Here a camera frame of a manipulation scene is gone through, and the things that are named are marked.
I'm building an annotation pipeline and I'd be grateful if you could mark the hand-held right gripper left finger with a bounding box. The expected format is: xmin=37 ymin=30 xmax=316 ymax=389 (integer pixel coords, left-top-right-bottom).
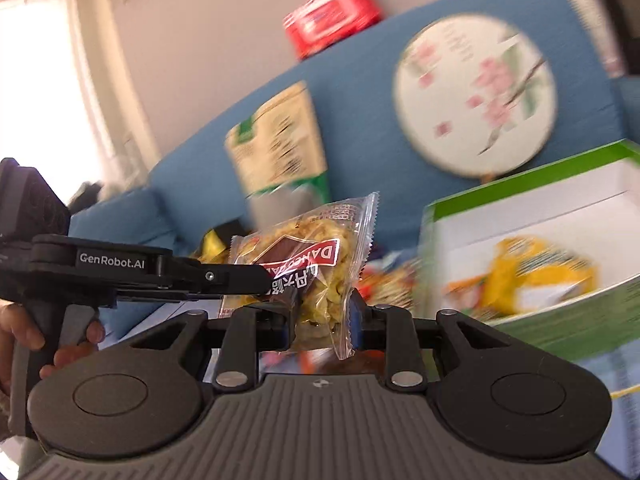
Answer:
xmin=130 ymin=292 xmax=303 ymax=394

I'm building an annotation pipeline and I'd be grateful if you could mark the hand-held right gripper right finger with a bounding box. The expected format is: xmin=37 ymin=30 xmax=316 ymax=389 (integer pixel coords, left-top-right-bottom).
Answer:
xmin=348 ymin=294 xmax=515 ymax=391

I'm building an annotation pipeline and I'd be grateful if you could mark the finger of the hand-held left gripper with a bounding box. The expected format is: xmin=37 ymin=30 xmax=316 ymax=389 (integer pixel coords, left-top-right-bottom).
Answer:
xmin=115 ymin=255 xmax=274 ymax=308

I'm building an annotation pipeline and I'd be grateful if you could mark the clear packet of yellow snack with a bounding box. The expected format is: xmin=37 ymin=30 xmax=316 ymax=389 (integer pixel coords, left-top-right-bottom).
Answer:
xmin=220 ymin=192 xmax=380 ymax=361

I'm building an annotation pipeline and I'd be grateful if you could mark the green and white cardboard box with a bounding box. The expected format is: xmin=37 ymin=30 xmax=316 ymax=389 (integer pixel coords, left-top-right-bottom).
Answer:
xmin=419 ymin=140 xmax=640 ymax=361

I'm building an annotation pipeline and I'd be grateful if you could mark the person's left hand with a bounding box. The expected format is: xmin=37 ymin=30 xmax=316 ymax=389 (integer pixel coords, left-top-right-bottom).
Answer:
xmin=0 ymin=304 xmax=107 ymax=396

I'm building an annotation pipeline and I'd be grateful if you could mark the pile of colourful snack packets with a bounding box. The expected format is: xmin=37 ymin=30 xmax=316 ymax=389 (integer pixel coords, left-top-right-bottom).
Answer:
xmin=356 ymin=254 xmax=426 ymax=313

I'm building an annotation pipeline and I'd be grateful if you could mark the dark cloth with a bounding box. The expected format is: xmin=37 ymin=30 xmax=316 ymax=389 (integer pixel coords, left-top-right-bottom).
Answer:
xmin=67 ymin=182 xmax=109 ymax=212

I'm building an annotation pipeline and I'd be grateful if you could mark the beige and green snack bag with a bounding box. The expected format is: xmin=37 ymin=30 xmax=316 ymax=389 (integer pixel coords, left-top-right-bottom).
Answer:
xmin=224 ymin=80 xmax=332 ymax=233

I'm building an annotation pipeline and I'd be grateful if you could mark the white curtain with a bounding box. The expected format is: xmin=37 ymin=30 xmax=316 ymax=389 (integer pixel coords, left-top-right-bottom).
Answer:
xmin=0 ymin=0 xmax=128 ymax=173

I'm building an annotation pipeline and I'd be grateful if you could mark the blue sofa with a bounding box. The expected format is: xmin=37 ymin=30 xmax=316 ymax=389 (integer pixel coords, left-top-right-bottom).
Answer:
xmin=67 ymin=0 xmax=640 ymax=321

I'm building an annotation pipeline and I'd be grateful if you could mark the round floral fan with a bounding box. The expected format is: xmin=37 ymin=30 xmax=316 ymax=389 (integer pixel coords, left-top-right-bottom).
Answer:
xmin=392 ymin=14 xmax=557 ymax=184

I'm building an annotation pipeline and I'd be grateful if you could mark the red box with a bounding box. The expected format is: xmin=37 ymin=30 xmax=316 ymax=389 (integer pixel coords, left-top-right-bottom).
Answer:
xmin=282 ymin=0 xmax=384 ymax=61

